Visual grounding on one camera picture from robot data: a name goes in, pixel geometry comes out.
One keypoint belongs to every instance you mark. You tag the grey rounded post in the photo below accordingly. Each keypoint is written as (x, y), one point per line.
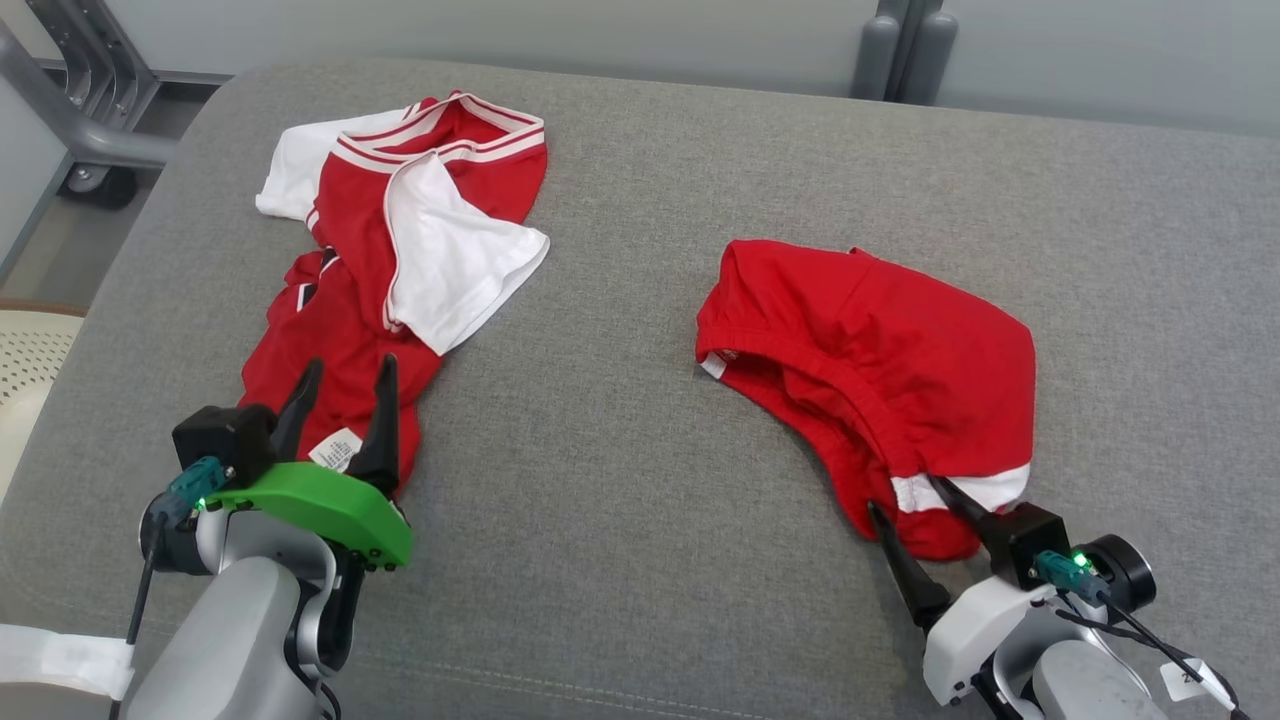
(876, 60)
(932, 60)

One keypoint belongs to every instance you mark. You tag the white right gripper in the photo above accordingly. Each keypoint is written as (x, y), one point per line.
(965, 630)

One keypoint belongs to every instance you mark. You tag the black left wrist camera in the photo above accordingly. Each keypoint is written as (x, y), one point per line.
(225, 440)

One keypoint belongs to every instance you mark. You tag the black caster wheel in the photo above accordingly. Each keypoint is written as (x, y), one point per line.
(105, 187)

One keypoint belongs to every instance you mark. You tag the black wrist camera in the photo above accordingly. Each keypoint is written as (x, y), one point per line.
(225, 440)
(1030, 535)

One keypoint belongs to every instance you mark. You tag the grey vertical rail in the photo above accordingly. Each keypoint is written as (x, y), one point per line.
(908, 8)

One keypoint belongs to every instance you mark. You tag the red and white jersey shirt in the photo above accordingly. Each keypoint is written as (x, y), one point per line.
(350, 330)

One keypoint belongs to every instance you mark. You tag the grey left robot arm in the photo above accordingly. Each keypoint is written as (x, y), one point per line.
(240, 630)

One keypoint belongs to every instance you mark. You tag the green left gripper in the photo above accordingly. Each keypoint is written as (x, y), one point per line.
(320, 505)

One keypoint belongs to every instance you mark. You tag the red shorts white trim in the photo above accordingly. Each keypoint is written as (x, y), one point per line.
(880, 350)

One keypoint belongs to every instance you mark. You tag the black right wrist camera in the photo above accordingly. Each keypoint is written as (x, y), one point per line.
(1030, 535)

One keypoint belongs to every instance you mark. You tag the grey metal cart frame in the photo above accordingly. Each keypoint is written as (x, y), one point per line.
(60, 115)

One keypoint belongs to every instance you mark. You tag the white tape band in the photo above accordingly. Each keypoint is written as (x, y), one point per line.
(60, 660)

